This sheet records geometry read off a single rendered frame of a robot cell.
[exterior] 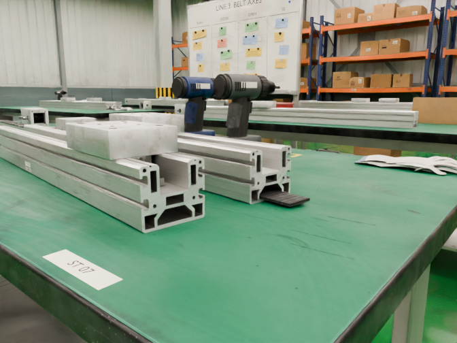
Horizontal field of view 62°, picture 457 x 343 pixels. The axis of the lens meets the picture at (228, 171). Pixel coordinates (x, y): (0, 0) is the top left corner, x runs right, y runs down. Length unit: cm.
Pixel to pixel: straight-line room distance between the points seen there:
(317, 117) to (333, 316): 201
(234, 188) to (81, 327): 34
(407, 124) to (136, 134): 173
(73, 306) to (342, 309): 23
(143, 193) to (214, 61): 400
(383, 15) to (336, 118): 852
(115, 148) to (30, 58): 1282
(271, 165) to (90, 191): 30
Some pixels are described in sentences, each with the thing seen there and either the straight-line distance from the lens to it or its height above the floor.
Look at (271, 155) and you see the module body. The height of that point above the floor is 85.
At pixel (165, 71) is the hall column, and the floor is 146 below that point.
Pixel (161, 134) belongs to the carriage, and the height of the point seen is 89.
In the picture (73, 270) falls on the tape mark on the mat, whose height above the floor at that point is 78.
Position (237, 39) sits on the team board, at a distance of 426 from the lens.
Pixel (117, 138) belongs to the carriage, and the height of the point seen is 89.
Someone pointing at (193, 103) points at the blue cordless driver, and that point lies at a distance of 108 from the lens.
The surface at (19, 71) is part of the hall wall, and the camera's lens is 1313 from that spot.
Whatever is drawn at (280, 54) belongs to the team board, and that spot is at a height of 133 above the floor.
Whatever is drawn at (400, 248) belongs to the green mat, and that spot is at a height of 78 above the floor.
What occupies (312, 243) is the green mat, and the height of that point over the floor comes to 78.
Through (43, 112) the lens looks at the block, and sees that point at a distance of 225.
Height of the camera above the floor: 95
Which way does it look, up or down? 12 degrees down
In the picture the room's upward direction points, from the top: straight up
